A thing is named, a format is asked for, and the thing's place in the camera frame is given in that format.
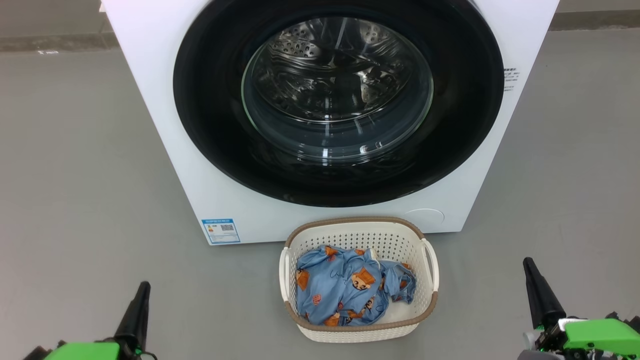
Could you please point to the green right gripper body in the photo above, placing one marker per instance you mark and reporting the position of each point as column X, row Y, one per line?
column 600, row 337

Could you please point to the blue bear print garment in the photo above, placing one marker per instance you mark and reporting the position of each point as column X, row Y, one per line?
column 400, row 280
column 330, row 285

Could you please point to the cream perforated laundry basket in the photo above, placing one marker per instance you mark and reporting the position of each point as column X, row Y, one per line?
column 350, row 235

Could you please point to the blue energy label sticker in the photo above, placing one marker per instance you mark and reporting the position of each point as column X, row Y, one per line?
column 221, row 231

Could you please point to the white washing machine body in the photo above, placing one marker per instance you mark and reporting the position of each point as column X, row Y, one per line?
column 150, row 100

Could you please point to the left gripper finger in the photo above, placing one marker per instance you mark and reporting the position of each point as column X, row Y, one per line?
column 134, row 320

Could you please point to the round white filter cover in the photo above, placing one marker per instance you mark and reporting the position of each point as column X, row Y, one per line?
column 425, row 216

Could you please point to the black rimmed glass washer door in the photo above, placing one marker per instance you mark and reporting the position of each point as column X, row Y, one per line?
column 210, row 100

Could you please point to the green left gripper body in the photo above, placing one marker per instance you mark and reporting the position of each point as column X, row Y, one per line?
column 85, row 351

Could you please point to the small printed text label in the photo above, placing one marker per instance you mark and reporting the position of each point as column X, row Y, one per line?
column 510, row 79

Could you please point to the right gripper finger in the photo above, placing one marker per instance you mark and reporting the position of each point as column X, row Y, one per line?
column 542, row 305

